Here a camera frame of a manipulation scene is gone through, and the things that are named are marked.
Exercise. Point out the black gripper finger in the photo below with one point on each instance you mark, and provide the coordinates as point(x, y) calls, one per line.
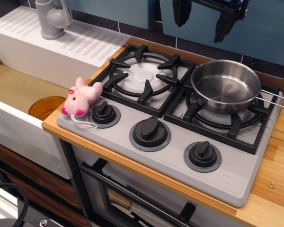
point(222, 29)
point(182, 10)

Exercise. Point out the black middle stove knob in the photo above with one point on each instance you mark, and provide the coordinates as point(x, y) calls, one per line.
point(150, 135)

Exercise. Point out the black right stove knob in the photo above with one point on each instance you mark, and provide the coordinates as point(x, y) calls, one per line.
point(202, 157)

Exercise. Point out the black left stove knob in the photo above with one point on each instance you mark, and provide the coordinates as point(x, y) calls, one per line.
point(104, 115)

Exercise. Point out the black stove knob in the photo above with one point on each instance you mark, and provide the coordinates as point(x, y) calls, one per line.
point(104, 115)
point(150, 135)
point(202, 157)

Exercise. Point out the grey toy stove top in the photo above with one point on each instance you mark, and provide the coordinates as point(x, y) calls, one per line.
point(231, 182)

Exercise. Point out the black left burner grate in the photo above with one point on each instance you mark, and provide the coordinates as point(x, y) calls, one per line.
point(142, 81)

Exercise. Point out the wooden drawer fronts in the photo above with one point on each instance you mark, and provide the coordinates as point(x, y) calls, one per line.
point(47, 191)

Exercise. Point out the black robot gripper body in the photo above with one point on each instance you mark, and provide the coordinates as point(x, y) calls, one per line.
point(230, 11)

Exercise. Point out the white toy sink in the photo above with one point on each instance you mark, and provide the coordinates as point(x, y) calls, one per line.
point(32, 68)

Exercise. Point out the black right burner grate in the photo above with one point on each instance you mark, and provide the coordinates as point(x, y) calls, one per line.
point(246, 130)

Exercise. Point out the oven door with black handle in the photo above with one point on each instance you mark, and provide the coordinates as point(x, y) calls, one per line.
point(128, 200)

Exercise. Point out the grey toy faucet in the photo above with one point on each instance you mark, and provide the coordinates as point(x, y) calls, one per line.
point(52, 21)

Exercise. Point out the stainless steel pan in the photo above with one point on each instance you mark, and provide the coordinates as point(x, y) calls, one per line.
point(227, 87)

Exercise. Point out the orange plastic plate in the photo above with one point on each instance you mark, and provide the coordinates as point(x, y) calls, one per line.
point(42, 108)

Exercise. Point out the black burner grate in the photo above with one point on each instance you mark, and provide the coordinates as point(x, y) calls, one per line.
point(142, 81)
point(246, 130)

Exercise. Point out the pink stuffed pig toy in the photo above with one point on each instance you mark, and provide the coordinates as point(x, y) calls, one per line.
point(80, 98)

